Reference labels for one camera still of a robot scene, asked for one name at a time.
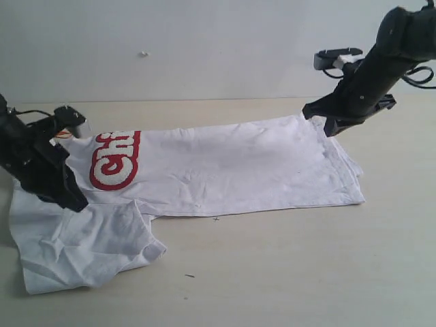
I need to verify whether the white t-shirt red lettering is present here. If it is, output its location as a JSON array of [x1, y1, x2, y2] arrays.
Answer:
[[10, 115, 364, 294]]

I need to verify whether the black left camera cable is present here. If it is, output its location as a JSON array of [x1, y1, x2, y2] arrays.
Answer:
[[12, 108, 57, 129]]

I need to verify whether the black camera cable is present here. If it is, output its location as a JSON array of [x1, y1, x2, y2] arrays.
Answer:
[[322, 66, 435, 90], [12, 108, 57, 129]]

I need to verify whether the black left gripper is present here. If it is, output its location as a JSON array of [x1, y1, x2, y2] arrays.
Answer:
[[1, 133, 89, 213]]

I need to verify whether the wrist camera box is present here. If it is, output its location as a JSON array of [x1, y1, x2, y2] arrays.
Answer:
[[54, 106, 90, 138], [313, 48, 363, 71]]

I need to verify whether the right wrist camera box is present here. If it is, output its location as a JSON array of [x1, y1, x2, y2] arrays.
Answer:
[[313, 48, 363, 71]]

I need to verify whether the black right camera cable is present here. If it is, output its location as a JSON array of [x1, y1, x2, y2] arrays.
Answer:
[[322, 66, 435, 90]]

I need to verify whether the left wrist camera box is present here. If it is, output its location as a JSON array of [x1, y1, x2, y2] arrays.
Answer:
[[54, 106, 90, 138]]

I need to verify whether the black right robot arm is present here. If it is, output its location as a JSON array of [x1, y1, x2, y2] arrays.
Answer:
[[302, 1, 435, 137]]

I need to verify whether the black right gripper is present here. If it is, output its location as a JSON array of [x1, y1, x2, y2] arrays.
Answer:
[[302, 82, 396, 138]]

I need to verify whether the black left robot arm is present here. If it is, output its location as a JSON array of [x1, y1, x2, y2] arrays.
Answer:
[[1, 97, 88, 213]]

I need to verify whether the orange neck label tag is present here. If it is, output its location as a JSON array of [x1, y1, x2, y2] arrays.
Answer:
[[56, 131, 72, 139]]

